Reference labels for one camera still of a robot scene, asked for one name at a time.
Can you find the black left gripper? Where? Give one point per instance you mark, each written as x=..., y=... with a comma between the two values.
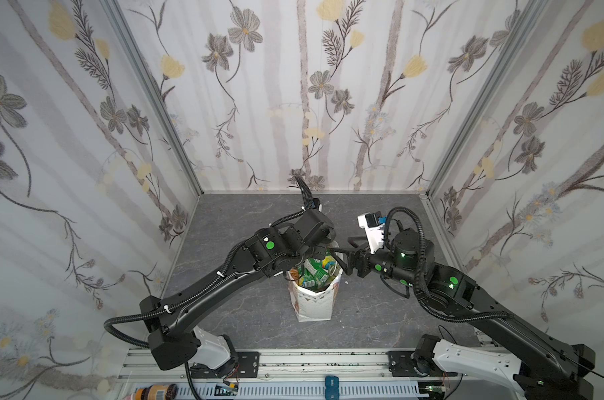
x=324, y=246

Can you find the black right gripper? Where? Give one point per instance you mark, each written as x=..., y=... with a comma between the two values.
x=359, y=262

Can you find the cartoon animal paper bag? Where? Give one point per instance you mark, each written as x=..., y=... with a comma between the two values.
x=309, y=306

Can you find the green snack packet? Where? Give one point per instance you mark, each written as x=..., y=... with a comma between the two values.
x=317, y=275

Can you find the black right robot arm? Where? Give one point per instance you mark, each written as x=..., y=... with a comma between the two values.
x=536, y=365

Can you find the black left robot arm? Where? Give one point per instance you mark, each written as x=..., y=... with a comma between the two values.
x=167, y=326

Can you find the brown bottle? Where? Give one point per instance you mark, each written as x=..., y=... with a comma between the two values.
x=154, y=392

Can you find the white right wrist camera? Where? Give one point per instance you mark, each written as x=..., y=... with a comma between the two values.
x=374, y=226

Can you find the aluminium rail base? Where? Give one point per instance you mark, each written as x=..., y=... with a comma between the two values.
x=362, y=373

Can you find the blue clip on rail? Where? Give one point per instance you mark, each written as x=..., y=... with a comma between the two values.
x=332, y=388

